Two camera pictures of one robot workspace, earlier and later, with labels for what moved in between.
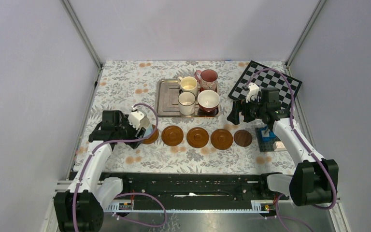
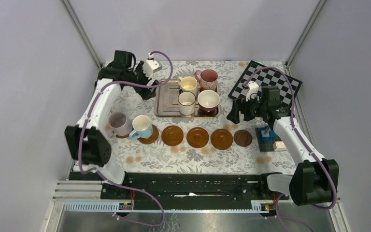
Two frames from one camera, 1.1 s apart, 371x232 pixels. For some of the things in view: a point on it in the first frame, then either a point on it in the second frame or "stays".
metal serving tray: x=166 y=92 stays
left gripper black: x=140 y=132 → x=146 y=93
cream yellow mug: x=188 y=83 stays
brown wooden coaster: x=221 y=139 stays
